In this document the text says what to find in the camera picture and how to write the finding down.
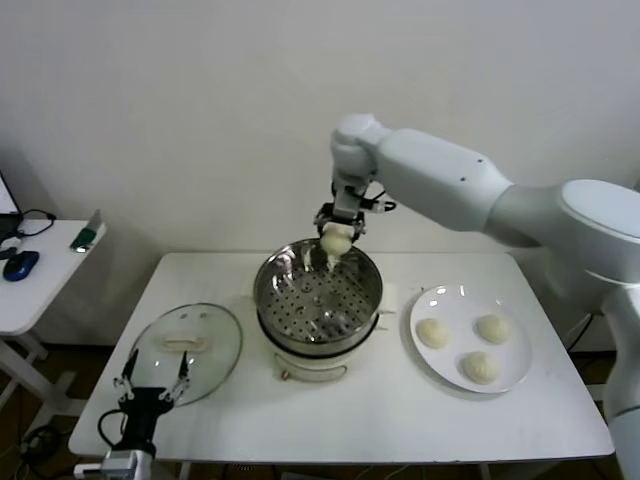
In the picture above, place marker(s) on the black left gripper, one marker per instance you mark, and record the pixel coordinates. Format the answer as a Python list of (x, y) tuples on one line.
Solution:
[(145, 415)]

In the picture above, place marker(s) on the white side table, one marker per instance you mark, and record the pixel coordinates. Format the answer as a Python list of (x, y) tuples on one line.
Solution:
[(45, 300)]

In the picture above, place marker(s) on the black laptop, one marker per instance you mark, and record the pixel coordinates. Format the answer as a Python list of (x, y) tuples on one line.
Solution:
[(7, 222)]

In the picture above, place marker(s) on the round glass pot lid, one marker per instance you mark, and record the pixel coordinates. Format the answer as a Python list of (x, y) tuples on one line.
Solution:
[(215, 360)]

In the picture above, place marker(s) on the white steamed baozi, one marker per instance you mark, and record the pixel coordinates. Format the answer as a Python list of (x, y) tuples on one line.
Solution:
[(480, 367), (335, 242), (494, 329), (434, 333)]

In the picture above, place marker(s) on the stainless steel steamer basket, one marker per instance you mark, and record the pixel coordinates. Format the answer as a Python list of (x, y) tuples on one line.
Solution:
[(270, 285)]

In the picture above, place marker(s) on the white round plate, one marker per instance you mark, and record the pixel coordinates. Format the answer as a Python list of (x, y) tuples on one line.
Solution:
[(465, 305)]

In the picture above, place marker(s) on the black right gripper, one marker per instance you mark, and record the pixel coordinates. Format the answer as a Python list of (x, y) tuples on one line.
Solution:
[(328, 212)]

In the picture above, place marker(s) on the blue computer mouse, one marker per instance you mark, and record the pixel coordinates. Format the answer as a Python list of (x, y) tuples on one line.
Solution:
[(21, 265)]

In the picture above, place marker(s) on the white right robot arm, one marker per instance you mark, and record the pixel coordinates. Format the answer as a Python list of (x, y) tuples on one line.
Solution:
[(440, 175)]

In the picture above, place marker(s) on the green circuit board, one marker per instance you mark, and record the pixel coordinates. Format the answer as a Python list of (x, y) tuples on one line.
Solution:
[(85, 242)]

